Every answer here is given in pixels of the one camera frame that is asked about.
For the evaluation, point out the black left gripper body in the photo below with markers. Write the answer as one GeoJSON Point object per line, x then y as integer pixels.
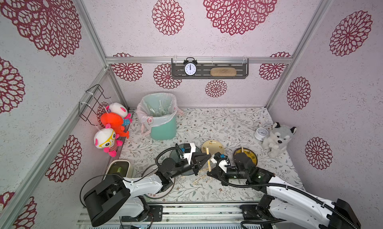
{"type": "Point", "coordinates": [183, 166]}

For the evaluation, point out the white orange patterned plate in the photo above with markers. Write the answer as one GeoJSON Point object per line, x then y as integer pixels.
{"type": "Point", "coordinates": [152, 169]}

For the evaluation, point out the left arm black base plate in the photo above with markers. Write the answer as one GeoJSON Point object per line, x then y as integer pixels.
{"type": "Point", "coordinates": [152, 214]}

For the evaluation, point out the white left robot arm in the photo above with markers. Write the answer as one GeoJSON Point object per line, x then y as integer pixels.
{"type": "Point", "coordinates": [117, 195]}

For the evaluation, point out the small white round timer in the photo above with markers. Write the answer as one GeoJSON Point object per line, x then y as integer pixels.
{"type": "Point", "coordinates": [260, 133]}

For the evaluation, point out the green trash bin with bag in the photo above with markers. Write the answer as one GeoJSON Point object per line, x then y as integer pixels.
{"type": "Point", "coordinates": [157, 114]}

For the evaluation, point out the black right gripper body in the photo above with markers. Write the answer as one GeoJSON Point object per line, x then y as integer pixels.
{"type": "Point", "coordinates": [220, 170]}

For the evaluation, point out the black wire wall basket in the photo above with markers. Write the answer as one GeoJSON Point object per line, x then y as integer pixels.
{"type": "Point", "coordinates": [90, 109]}

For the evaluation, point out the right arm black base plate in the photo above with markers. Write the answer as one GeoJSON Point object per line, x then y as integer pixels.
{"type": "Point", "coordinates": [252, 212]}

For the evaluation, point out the black alarm clock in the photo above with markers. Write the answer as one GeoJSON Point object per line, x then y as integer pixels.
{"type": "Point", "coordinates": [190, 66]}

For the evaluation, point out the cream round plate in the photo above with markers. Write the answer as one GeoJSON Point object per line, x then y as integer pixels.
{"type": "Point", "coordinates": [213, 146]}

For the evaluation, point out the red orange plush toy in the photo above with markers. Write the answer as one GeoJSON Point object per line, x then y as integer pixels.
{"type": "Point", "coordinates": [115, 122]}

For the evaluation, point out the yellow patterned plate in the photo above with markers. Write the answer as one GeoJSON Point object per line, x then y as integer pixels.
{"type": "Point", "coordinates": [248, 153]}

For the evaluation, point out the grey husky plush dog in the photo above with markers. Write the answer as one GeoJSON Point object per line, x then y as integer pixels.
{"type": "Point", "coordinates": [275, 143]}

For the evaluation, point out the white pink plush doll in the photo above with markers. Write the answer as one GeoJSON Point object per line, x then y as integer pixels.
{"type": "Point", "coordinates": [120, 110]}

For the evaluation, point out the white plush doll yellow glasses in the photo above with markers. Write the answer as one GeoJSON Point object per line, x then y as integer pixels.
{"type": "Point", "coordinates": [107, 140]}

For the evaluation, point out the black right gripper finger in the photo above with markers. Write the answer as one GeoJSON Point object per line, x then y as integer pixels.
{"type": "Point", "coordinates": [214, 173]}
{"type": "Point", "coordinates": [217, 158]}

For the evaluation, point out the dark green glass plate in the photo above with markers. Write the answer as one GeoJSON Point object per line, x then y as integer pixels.
{"type": "Point", "coordinates": [176, 156]}

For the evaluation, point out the wooden brush on shelf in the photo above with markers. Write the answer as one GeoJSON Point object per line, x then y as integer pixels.
{"type": "Point", "coordinates": [223, 72]}

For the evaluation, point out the grey wall shelf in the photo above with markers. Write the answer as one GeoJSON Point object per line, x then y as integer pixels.
{"type": "Point", "coordinates": [203, 69]}

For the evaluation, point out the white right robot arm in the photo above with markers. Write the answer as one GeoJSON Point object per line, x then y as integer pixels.
{"type": "Point", "coordinates": [281, 201]}

